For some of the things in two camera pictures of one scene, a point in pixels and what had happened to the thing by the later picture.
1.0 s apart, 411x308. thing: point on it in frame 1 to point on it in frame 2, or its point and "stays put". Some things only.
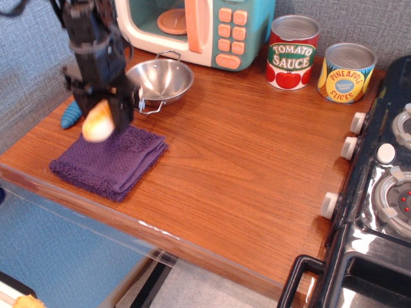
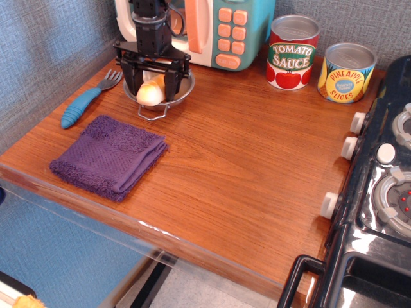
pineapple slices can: (346, 72) stays put
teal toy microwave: (232, 34) stays put
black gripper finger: (124, 110) to (173, 79)
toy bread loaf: (99, 126) to (152, 92)
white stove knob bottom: (329, 204) stays put
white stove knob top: (357, 122) stays put
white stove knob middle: (349, 147) stays put
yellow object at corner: (27, 301) stays put
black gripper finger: (86, 99) to (134, 77)
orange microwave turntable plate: (173, 21) stays put
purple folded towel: (111, 169) stays put
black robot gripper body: (99, 67) to (153, 46)
